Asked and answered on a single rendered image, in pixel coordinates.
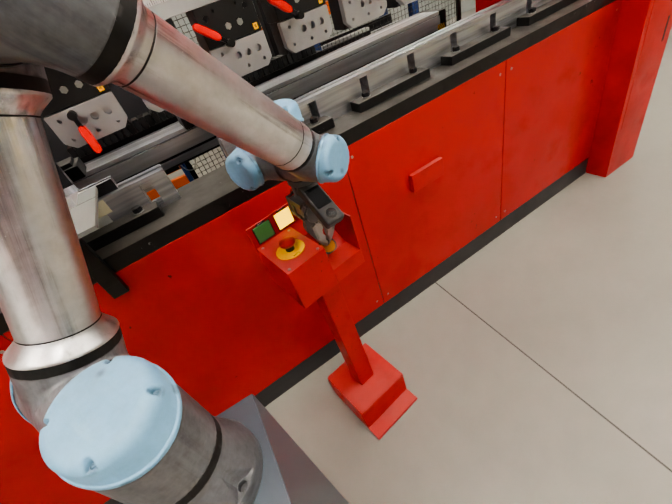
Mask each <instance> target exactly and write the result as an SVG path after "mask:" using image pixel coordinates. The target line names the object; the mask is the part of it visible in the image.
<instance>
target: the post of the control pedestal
mask: <svg viewBox="0 0 672 504"><path fill-rule="evenodd" d="M317 303H318V305H319V307H320V309H321V311H322V313H323V315H324V317H325V320H326V322H327V324H328V326H329V328H330V330H331V332H332V334H333V337H334V339H335V341H336V343H337V345H338V347H339V349H340V351H341V354H342V356H343V358H344V360H345V362H346V364H347V366H348V368H349V371H350V373H351V375H352V376H353V377H354V378H355V379H356V380H357V381H358V382H359V383H360V384H361V385H363V384H364V383H365V382H366V381H367V380H368V379H369V378H370V377H371V376H372V375H373V374H374V373H373V371H372V368H371V366H370V363H369V360H368V358H367V355H366V353H365V350H364V348H363V345H362V342H361V340H360V337H359V335H358V332H357V330H356V327H355V325H354V322H353V319H352V317H351V314H350V312H349V309H348V307H347V304H346V301H345V299H344V296H343V294H342V291H341V289H340V286H339V284H338V283H337V284H336V285H335V286H334V287H332V288H331V289H330V290H329V291H327V292H326V293H325V294H324V295H323V296H321V297H320V298H319V299H318V300H317Z"/></svg>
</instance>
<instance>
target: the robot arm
mask: <svg viewBox="0 0 672 504"><path fill-rule="evenodd" d="M44 67H47V68H51V69H54V70H57V71H60V72H63V73H65V74H68V75H70V76H72V77H74V78H76V79H79V80H81V81H83V82H85V83H87V84H89V85H92V86H94V87H99V86H103V85H106V84H110V83H112V84H114V85H116V86H118V87H120V88H122V89H124V90H126V91H128V92H130V93H132V94H134V95H136V96H138V97H140V98H142V99H144V100H146V101H148V102H150V103H152V104H154V105H156V106H158V107H160V108H162V109H164V110H166V111H168V112H170V113H172V114H174V115H176V116H178V117H180V118H182V119H184V120H186V121H188V122H189V123H191V124H193V125H195V126H197V127H199V128H201V129H203V130H205V131H207V132H209V133H211V134H213V135H215V136H217V137H219V138H221V139H223V140H225V141H227V142H229V143H231V144H233V145H235V146H237V147H236V149H235V150H234V151H233V152H232V153H231V154H230V155H229V156H228V157H227V158H226V161H225V166H226V170H227V173H228V174H229V176H230V178H231V179H232V180H233V181H234V183H236V184H237V185H238V186H239V187H241V188H243V189H245V190H248V191H253V190H256V189H257V188H259V187H260V186H262V185H263V184H264V182H265V181H267V180H277V181H287V183H288V185H289V186H291V188H292V189H290V194H289V195H287V196H286V200H287V202H288V205H289V207H290V210H291V212H292V214H293V215H295V216H296V217H298V218H299V219H301V220H303V227H304V229H305V230H306V232H307V233H309V234H310V235H311V236H312V237H313V238H314V239H315V240H317V241H318V242H319V243H320V244H322V245H324V246H328V245H329V244H330V242H331V239H332V236H333V233H334V228H335V225H336V224H337V223H339V222H341V221H342V220H343V218H344V213H343V212H342V211H341V210H340V209H339V208H338V206H337V205H336V204H335V203H334V202H333V200H332V199H331V198H330V196H329V195H327V193H326V192H325V191H324V190H323V189H322V188H321V186H320V185H319V184H318V183H317V182H319V183H320V184H323V183H324V182H338V181H340V180H341V179H342V178H343V177H344V176H345V174H346V172H347V170H348V164H349V150H348V146H347V144H346V142H345V140H344V139H343V138H342V137H341V136H339V135H332V134H328V133H325V134H323V135H320V134H317V133H315V132H314V131H313V130H311V129H310V128H309V127H307V126H306V125H305V124H304V118H303V117H302V114H301V112H300V109H299V106H298V104H297V102H296V101H294V100H292V99H279V100H276V101H272V100H271V99H270V98H268V97H267V96H266V95H264V94H263V93H262V92H260V91H259V90H258V89H256V88H255V87H254V86H252V85H251V84H250V83H248V82H247V81H245V80H244V79H243V78H241V77H240V76H239V75H237V74H236V73H235V72H233V71H232V70H231V69H229V68H228V67H227V66H225V65H224V64H223V63H221V62H220V61H218V60H217V59H216V58H214V57H213V56H212V55H210V54H209V53H208V52H206V51H205V50H204V49H202V48H201V47H200V46H198V45H197V44H196V43H194V42H193V41H192V40H190V39H189V38H187V37H186V36H185V35H183V34H182V33H181V32H179V31H178V30H177V29H175V28H174V27H173V26H171V25H170V24H169V23H167V22H166V21H165V20H163V19H162V18H161V17H159V16H158V15H156V14H155V13H154V12H152V11H151V10H150V9H148V8H147V7H146V6H144V4H143V0H0V308H1V311H2V313H3V316H4V318H5V320H6V323H7V325H8V327H9V330H10V332H11V335H12V337H13V339H14V340H13V342H12V343H11V344H10V346H9V347H8V348H7V350H6V351H5V352H4V354H3V357H2V361H3V364H4V366H5V368H6V371H7V373H8V375H9V378H10V395H11V399H12V402H13V405H14V407H15V408H16V410H17V411H18V413H19V414H20V415H21V416H22V417H23V418H24V419H25V420H26V421H28V422H29V423H30V424H32V425H33V426H34V427H35V429H36V430H37V431H38V432H39V433H40V434H39V448H40V453H41V456H42V458H43V460H44V462H45V463H46V465H47V466H48V467H49V468H50V469H51V470H52V471H54V472H55V473H56V474H57V475H58V476H59V477H60V478H61V479H63V480H64V481H66V482H67V483H69V484H71V485H73V486H76V487H79V488H82V489H86V490H93V491H95V492H97V493H100V494H102V495H105V496H107V497H109V498H112V499H114V500H116V501H119V502H121V503H123V504H253V502H254V500H255V498H256V496H257V493H258V490H259V487H260V483H261V478H262V471H263V458H262V451H261V448H260V445H259V442H258V440H257V439H256V437H255V436H254V434H253V433H252V432H251V431H250V430H249V429H248V428H247V427H246V426H244V425H243V424H242V423H240V422H238V421H236V420H233V419H229V418H220V417H216V416H212V415H211V414H210V413H209V412H208V411H207V410H206V409H205V408H203V407H202V406H201V405H200V404H199V403H198V402H197V401H196V400H194V399H193V398H192V397H191V396H190V395H189V394H188V393H187V392H185V391H184V390H183V389H182V388H181V387H180V386H179V385H178V384H176V383H175V381H174V380H173V378H172V377H171V376H170V375H169V374H168V373H167V372H166V371H165V370H164V369H162V368H161V367H160V366H158V365H156V364H154V363H152V362H150V361H148V360H146V359H143V358H140V357H136V356H130V355H129V353H128V351H127V348H126V345H125V341H124V338H123V334H122V331H121V328H120V324H119V321H118V320H117V319H116V318H115V317H113V316H111V315H108V314H105V313H102V312H101V310H100V307H99V304H98V300H97V297H96V294H95V291H94V288H93V284H92V281H91V278H90V275H89V271H88V268H87V265H86V262H85V258H84V255H83V252H82V249H81V246H80V242H79V239H78V236H77V233H76V229H75V226H74V223H73V220H72V217H71V213H70V210H69V207H68V204H67V200H66V197H65V194H64V191H63V188H62V184H61V181H60V178H59V175H58V171H57V168H56V165H55V162H54V159H53V155H52V152H51V149H50V146H49V142H48V139H47V136H46V133H45V129H44V126H43V123H42V120H41V117H40V116H41V113H42V111H43V110H44V108H45V107H46V106H47V105H48V104H49V102H50V101H51V100H52V99H53V97H52V93H51V90H50V86H49V83H48V79H47V76H46V72H45V69H44ZM291 190H292V191H291ZM293 194H294V195H293ZM291 195H293V196H291ZM290 196H291V197H290ZM291 207H292V208H291ZM323 229H324V232H325V234H326V235H324V234H323Z"/></svg>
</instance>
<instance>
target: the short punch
mask: <svg viewBox="0 0 672 504"><path fill-rule="evenodd" d="M54 162H55V161H54ZM55 165H56V168H57V171H58V175H59V178H60V181H61V184H62V188H63V191H64V194H65V197H67V196H69V195H71V194H73V193H75V192H77V191H79V190H78V189H77V187H76V186H75V185H74V184H73V182H72V180H71V179H70V178H69V177H68V176H67V175H66V173H65V172H64V171H63V170H62V169H61V168H60V167H59V165H58V164H57V163H56V162H55Z"/></svg>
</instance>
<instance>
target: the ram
mask: <svg viewBox="0 0 672 504"><path fill-rule="evenodd" d="M215 1H218V0H168V1H165V2H162V3H159V4H157V5H154V6H151V7H148V9H150V10H151V11H152V12H154V13H155V14H156V15H158V16H159V17H161V18H162V19H163V20H166V19H169V18H172V17H174V16H177V15H180V14H183V13H185V12H188V11H191V10H193V9H196V8H199V7H202V6H204V5H207V4H210V3H213V2H215Z"/></svg>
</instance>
